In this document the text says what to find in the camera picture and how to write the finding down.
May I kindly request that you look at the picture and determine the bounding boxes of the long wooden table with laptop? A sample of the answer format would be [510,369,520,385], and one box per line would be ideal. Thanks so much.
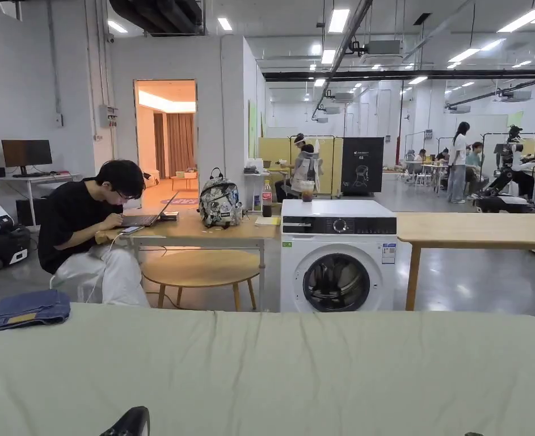
[95,167,282,312]

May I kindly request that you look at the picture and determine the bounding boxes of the group of people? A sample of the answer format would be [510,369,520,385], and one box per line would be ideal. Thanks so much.
[405,141,487,188]

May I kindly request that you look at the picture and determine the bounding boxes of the round low wooden table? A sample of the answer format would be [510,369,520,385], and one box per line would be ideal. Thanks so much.
[140,249,262,312]

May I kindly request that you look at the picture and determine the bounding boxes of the small white side table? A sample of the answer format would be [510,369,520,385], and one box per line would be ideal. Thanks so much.
[243,158,278,213]

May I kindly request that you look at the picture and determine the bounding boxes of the folded blue jeans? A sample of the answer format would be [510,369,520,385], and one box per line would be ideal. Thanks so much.
[0,290,72,333]

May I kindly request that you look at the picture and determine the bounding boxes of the black and white robot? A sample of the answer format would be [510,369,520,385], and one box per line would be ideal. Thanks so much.
[473,124,535,214]

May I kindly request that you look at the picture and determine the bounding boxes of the white desk with monitor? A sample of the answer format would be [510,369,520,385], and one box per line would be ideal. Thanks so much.
[0,139,85,228]

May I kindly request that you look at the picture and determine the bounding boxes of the black standing banner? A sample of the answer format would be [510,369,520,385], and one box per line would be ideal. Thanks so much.
[340,136,385,199]

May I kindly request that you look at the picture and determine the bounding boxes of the bare wooden table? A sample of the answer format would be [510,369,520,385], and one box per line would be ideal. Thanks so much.
[396,212,535,312]

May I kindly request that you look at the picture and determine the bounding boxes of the bed with pale green sheet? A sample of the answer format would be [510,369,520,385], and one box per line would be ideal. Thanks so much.
[0,301,535,436]

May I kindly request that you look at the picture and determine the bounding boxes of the white washing machine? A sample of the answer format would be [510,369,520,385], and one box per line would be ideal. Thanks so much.
[279,180,399,314]

